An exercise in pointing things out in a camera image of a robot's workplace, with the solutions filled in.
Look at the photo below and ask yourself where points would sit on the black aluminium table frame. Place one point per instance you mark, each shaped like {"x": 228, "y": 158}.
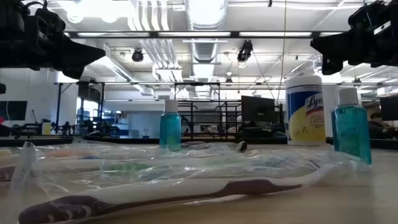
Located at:
{"x": 124, "y": 140}

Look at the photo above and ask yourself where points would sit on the long ceiling light bar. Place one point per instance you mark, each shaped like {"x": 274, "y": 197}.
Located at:
{"x": 192, "y": 34}

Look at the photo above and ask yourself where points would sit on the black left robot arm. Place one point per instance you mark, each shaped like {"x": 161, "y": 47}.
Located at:
{"x": 2, "y": 88}

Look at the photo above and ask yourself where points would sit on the black background station frame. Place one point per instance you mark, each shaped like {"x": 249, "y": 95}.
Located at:
{"x": 58, "y": 105}

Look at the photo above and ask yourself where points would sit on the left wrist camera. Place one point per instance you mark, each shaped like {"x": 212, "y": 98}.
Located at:
{"x": 49, "y": 21}

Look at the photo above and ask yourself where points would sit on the person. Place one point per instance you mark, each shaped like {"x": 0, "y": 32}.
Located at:
{"x": 377, "y": 126}

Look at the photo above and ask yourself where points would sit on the pale green toothbrush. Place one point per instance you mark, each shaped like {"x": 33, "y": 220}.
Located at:
{"x": 90, "y": 145}

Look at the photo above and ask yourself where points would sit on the black wall screen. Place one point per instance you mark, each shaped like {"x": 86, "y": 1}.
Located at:
{"x": 14, "y": 110}

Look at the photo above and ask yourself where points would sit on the small teal mouthwash bottle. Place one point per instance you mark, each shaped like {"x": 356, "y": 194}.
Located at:
{"x": 170, "y": 130}
{"x": 351, "y": 133}

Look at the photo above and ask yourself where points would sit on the black overhead camera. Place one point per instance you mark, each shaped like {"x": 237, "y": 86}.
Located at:
{"x": 245, "y": 49}

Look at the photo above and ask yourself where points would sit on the red background object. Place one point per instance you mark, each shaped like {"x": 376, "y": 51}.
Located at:
{"x": 2, "y": 120}

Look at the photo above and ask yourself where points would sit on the Lysol wipes canister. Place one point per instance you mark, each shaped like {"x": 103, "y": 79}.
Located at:
{"x": 304, "y": 118}

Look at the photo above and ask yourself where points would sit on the silver ceiling air duct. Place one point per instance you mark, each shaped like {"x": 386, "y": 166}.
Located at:
{"x": 206, "y": 18}

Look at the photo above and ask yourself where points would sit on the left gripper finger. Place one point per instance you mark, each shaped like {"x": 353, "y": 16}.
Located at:
{"x": 81, "y": 49}
{"x": 77, "y": 59}

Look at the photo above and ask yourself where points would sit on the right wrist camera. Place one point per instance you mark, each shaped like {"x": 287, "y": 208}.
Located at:
{"x": 363, "y": 15}

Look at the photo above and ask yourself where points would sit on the yellow box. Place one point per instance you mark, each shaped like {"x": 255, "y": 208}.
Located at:
{"x": 46, "y": 128}

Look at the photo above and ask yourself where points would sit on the black computer monitor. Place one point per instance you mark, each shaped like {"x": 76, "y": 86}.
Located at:
{"x": 389, "y": 109}
{"x": 258, "y": 112}

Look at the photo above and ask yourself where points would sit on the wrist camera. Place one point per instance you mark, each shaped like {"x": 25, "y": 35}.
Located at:
{"x": 363, "y": 15}
{"x": 49, "y": 21}

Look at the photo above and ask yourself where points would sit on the black ceiling spotlight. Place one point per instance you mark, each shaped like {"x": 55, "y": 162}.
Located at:
{"x": 137, "y": 56}

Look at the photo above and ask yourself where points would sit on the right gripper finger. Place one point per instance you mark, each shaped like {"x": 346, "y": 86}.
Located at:
{"x": 335, "y": 40}
{"x": 337, "y": 53}

